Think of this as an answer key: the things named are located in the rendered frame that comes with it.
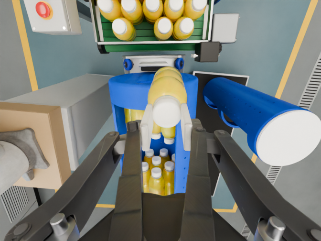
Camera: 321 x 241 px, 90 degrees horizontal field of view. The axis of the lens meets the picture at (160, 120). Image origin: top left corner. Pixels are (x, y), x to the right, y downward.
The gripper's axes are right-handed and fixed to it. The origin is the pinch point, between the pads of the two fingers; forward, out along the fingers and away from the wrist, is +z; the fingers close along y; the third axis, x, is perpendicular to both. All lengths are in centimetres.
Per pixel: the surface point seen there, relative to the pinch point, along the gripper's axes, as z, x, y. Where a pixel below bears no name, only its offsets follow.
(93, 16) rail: 46, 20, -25
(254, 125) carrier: 50, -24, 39
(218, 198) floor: 150, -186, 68
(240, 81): 135, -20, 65
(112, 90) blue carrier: 26.6, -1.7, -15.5
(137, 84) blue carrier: 22.5, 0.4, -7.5
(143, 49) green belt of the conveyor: 55, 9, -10
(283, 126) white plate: 45, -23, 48
